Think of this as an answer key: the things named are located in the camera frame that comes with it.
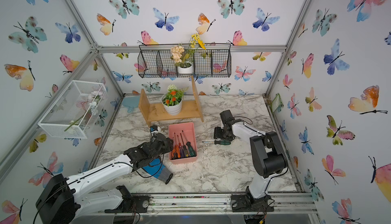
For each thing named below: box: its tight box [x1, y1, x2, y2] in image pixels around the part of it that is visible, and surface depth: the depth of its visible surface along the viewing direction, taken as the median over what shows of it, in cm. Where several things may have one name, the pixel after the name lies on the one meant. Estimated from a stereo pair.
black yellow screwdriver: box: [180, 132, 189, 158], surface depth 90 cm
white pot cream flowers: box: [170, 45, 194, 74], surface depth 88 cm
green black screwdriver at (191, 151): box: [181, 129, 197, 157], surface depth 90 cm
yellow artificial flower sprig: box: [187, 33, 207, 50], surface depth 86 cm
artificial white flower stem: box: [63, 90, 104, 132], surface depth 77 cm
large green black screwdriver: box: [201, 140, 232, 146], surface depth 95 cm
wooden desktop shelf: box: [138, 75, 205, 127], surface depth 103 cm
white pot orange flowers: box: [160, 84, 189, 117], surface depth 93 cm
